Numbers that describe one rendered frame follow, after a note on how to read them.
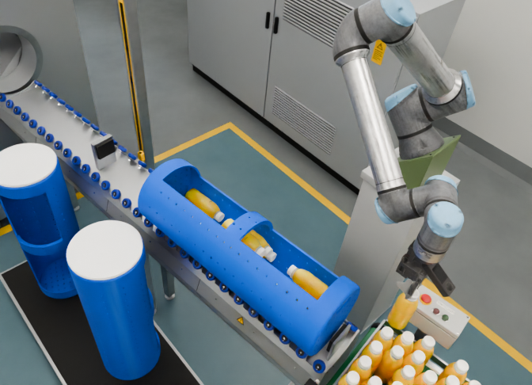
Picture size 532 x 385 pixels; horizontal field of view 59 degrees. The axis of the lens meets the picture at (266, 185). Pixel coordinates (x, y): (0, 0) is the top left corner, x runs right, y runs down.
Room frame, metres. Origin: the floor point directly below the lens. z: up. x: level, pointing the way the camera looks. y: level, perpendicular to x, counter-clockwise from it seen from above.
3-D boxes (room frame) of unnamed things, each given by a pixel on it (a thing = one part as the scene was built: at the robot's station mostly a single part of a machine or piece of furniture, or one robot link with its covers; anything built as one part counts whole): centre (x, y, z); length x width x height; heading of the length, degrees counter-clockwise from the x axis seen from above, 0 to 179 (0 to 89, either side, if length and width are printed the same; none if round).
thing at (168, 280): (1.47, 0.49, 0.31); 0.06 x 0.06 x 0.63; 54
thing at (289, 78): (3.38, -0.08, 0.72); 2.15 x 0.54 x 1.45; 47
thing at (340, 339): (0.79, -0.31, 0.99); 0.10 x 0.02 x 0.12; 144
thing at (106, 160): (1.58, 0.76, 1.00); 0.10 x 0.04 x 0.15; 144
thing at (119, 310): (1.03, 0.58, 0.59); 0.28 x 0.28 x 0.88
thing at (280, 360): (1.41, 0.53, 0.79); 2.17 x 0.29 x 0.34; 54
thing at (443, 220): (0.87, -0.49, 1.55); 0.10 x 0.09 x 0.12; 170
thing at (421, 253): (0.87, -0.49, 1.47); 0.10 x 0.09 x 0.05; 144
